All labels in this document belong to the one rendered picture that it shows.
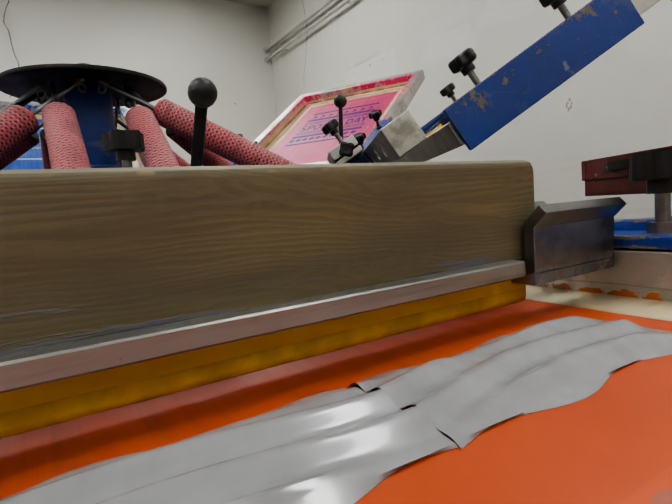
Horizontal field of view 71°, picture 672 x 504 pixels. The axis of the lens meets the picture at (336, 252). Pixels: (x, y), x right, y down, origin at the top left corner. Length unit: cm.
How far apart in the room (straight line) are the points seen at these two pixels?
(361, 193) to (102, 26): 446
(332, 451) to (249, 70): 480
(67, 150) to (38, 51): 379
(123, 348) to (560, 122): 241
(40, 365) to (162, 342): 4
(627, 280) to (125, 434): 35
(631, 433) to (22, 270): 22
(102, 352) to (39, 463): 4
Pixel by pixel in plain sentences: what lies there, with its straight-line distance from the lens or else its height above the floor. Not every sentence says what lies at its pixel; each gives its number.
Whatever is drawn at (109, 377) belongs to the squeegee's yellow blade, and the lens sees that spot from 22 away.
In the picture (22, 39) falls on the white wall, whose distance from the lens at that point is 457.
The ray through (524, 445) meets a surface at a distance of 18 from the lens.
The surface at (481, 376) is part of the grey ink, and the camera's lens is 22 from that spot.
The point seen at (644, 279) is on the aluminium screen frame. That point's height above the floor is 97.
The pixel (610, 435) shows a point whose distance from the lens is 19.
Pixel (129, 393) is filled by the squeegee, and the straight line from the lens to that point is 23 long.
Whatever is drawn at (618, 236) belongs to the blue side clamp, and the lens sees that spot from 41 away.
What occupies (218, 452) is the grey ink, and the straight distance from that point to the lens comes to 18.
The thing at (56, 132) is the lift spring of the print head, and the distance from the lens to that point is 82.
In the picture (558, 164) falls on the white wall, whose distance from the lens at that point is 251.
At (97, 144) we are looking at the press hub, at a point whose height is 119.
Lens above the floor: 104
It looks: 6 degrees down
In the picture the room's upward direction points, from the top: 4 degrees counter-clockwise
